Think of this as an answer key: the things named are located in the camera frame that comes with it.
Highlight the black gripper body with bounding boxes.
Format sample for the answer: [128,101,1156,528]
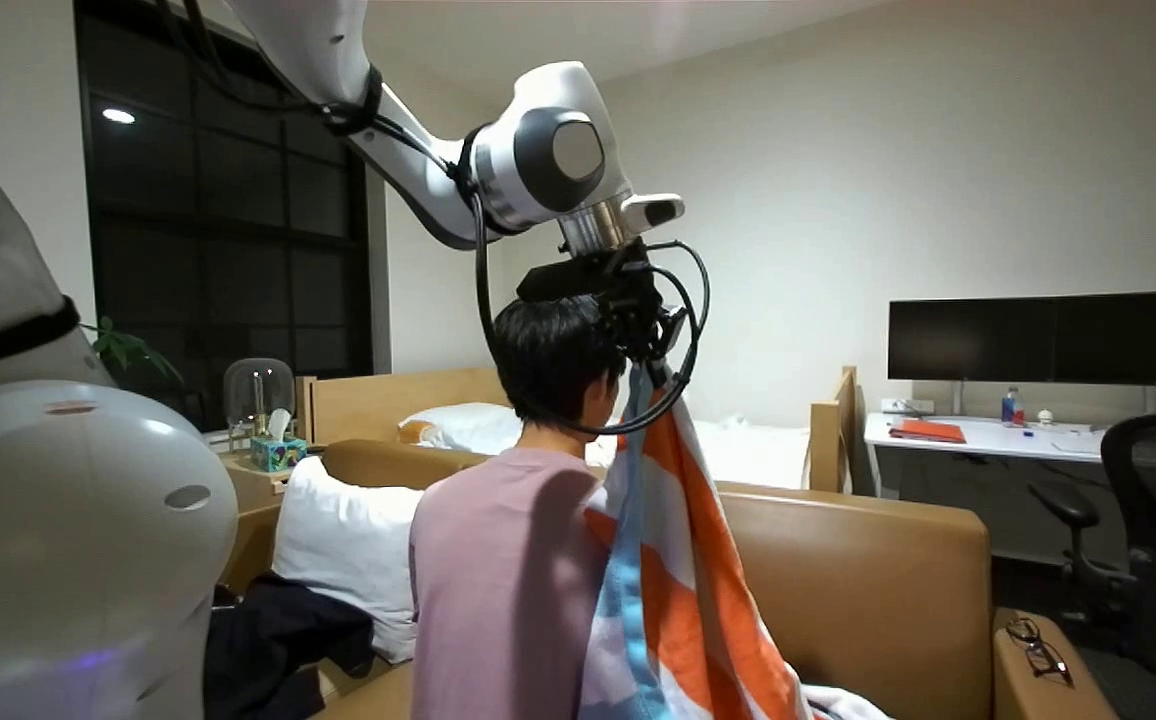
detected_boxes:
[592,263,678,366]

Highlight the orange white striped towel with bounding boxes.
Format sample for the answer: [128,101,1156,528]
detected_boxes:
[574,363,891,720]

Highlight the man in pink shirt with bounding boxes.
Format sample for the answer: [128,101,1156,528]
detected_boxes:
[410,290,740,720]

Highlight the small white bed pillow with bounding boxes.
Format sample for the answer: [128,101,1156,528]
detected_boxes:
[396,401,530,458]

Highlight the red flat item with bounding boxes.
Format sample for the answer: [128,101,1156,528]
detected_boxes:
[891,414,967,448]

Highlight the large white pillow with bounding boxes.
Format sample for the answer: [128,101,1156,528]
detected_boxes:
[267,451,429,667]

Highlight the teal tissue box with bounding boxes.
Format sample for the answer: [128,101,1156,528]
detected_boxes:
[247,405,315,476]

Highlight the glass dome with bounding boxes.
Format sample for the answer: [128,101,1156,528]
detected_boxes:
[219,350,301,451]

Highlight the white desk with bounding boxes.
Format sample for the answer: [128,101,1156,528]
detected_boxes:
[865,410,1113,470]

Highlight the black computer monitor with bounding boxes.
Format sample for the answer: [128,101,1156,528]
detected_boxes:
[886,287,1156,393]

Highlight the dark window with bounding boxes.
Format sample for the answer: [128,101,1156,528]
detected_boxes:
[74,0,389,432]

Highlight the wooden side table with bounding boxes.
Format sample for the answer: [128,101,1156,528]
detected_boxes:
[210,451,301,597]

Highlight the dark clothes pile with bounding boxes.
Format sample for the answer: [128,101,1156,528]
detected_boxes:
[199,572,379,720]

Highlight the green plant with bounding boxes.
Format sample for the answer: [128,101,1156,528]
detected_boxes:
[82,316,188,394]

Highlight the black eyeglasses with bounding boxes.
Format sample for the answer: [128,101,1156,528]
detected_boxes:
[1002,614,1076,686]

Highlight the brown leather ottoman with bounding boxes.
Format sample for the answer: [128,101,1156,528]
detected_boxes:
[993,607,1119,720]

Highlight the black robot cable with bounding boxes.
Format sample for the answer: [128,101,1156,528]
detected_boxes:
[181,0,714,440]

